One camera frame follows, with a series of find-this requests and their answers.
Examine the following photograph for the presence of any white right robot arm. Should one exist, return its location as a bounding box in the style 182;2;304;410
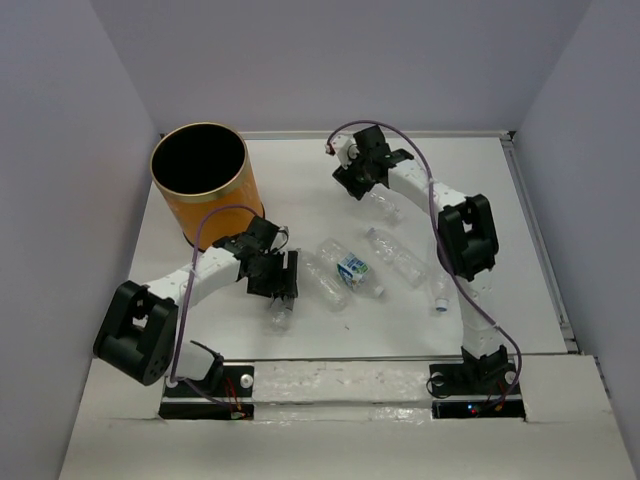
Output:
325;120;512;392

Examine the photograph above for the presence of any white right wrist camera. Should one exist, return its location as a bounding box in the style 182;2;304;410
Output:
325;135;359;169

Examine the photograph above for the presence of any clear bottle with printed label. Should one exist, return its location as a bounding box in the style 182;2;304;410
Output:
316;238;385;299

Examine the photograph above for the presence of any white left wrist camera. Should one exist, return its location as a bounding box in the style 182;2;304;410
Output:
270;226;290;252

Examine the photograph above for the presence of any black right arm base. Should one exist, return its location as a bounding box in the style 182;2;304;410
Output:
425;346;526;420

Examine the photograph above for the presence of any clear bottle with black label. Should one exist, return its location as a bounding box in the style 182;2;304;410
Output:
269;296;295;333

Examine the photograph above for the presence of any clear plastic bottle blue cap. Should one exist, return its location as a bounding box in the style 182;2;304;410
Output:
429;271;453;313

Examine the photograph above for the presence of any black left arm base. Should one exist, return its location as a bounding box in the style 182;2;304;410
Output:
158;362;255;421

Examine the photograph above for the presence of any orange cylindrical bin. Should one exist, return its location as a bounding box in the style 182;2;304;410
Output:
150;122;265;250

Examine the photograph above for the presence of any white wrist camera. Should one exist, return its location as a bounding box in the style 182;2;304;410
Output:
325;135;359;169
270;226;290;252

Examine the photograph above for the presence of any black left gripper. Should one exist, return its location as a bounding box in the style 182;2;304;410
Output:
246;249;297;298

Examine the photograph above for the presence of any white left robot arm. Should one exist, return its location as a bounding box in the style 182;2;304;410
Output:
93;217;299;395

